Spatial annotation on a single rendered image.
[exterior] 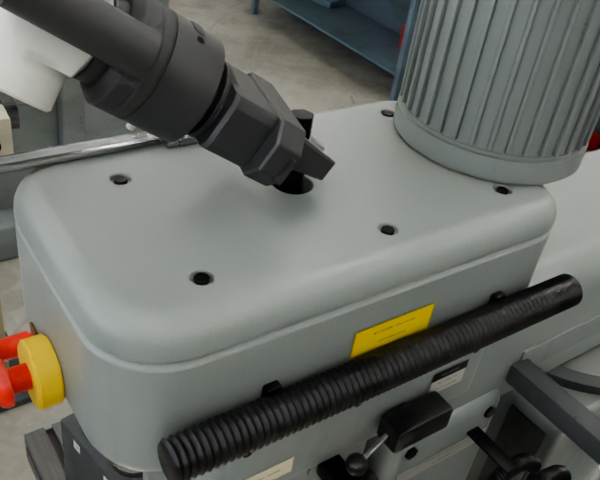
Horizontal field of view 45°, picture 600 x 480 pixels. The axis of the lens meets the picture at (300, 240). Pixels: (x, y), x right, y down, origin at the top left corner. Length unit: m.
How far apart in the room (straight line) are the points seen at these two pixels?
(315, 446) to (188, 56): 0.38
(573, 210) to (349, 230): 0.47
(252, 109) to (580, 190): 0.61
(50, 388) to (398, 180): 0.35
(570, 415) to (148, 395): 0.52
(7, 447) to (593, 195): 2.31
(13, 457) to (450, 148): 2.36
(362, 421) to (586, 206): 0.46
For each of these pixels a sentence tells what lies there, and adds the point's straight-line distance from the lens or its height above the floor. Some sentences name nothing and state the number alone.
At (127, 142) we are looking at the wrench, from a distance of 0.66.
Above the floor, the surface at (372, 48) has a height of 0.23.
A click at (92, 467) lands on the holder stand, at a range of 1.42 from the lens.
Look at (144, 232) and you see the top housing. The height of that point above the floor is 1.89.
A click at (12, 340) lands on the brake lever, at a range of 0.74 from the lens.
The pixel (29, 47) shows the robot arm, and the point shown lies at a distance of 0.50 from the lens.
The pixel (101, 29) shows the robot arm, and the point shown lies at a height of 2.05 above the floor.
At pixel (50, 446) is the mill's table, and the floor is 0.92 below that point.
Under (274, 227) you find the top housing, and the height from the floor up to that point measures 1.89.
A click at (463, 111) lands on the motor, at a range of 0.69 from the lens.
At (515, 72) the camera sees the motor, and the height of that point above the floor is 2.00.
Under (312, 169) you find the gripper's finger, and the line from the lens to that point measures 0.61.
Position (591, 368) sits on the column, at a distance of 1.08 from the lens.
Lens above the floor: 2.21
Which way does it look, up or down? 35 degrees down
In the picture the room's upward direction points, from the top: 9 degrees clockwise
